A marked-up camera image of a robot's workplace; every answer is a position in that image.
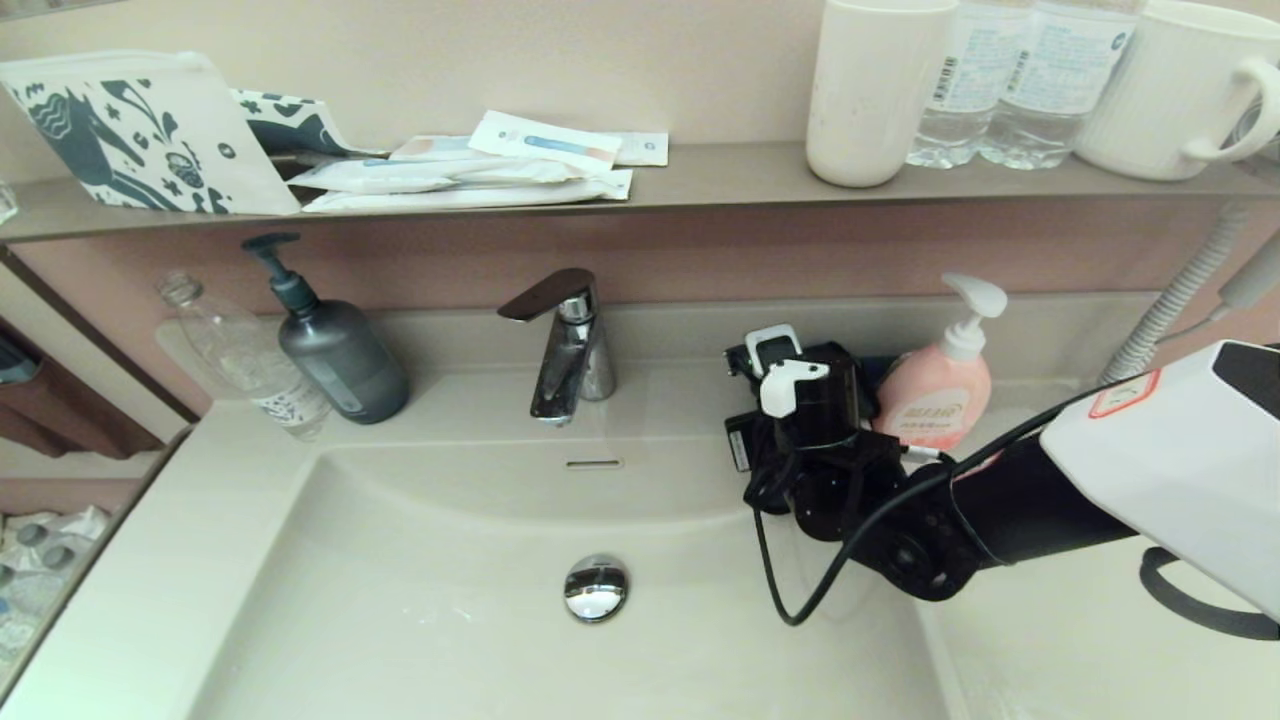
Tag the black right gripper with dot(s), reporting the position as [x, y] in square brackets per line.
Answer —
[745, 440]

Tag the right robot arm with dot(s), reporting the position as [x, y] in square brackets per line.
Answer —
[1180, 460]

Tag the chrome sink faucet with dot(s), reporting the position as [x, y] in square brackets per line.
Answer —
[565, 380]

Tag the white ceramic sink basin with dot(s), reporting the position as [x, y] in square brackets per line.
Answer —
[450, 600]

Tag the small dark packet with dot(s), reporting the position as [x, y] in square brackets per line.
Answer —
[880, 368]

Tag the pink hand soap pump bottle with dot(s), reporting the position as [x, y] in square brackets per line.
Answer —
[935, 400]

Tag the chrome drain stopper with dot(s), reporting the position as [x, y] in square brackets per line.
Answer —
[596, 590]

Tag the small white square packet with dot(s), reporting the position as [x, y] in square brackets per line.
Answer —
[645, 149]

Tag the white packet with blue toothbrush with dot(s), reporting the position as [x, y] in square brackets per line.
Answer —
[543, 144]

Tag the white plain tumbler cup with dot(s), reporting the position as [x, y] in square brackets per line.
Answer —
[872, 100]

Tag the grey pump dispenser bottle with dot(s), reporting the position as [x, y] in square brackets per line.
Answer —
[342, 365]

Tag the long white plastic packet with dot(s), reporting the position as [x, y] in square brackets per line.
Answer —
[418, 175]

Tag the clear water bottle white label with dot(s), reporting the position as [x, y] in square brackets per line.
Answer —
[1056, 90]
[970, 80]

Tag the white packet with peach print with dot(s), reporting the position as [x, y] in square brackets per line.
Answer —
[432, 148]

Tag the clear empty plastic bottle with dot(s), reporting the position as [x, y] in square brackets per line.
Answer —
[238, 360]

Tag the white ribbed mug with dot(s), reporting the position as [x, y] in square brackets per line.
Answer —
[1156, 100]

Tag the small white teal print pouch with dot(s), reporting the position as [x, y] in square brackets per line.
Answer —
[296, 126]

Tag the large white teal print pouch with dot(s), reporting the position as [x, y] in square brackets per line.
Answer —
[150, 137]

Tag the plastic wrapped bottle pack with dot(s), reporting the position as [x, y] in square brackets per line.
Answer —
[45, 560]

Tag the grey blue object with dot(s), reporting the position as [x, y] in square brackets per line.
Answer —
[15, 360]

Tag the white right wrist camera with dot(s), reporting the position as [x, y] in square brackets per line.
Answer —
[790, 385]

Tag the grey wall shelf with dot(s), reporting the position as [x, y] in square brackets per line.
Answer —
[720, 172]

